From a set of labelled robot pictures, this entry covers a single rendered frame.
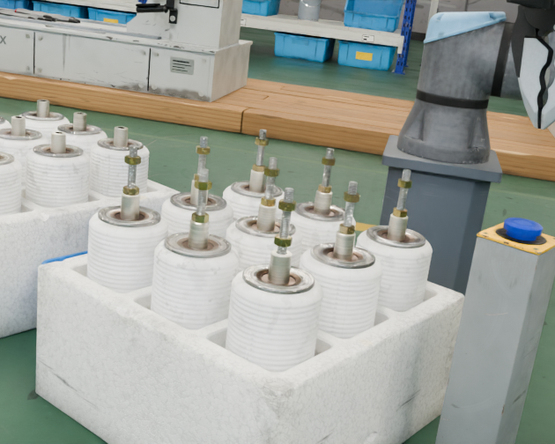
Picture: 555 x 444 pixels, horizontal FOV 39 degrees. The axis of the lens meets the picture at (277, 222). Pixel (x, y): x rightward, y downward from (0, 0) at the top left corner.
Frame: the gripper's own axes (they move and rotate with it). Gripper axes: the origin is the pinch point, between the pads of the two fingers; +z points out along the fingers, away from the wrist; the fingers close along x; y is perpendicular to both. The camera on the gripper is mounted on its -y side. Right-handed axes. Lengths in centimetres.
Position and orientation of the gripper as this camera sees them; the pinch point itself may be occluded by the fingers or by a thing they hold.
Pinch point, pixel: (539, 117)
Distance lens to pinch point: 84.6
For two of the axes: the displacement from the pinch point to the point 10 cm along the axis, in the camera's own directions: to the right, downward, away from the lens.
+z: -1.1, 9.5, 3.1
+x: -7.8, -2.7, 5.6
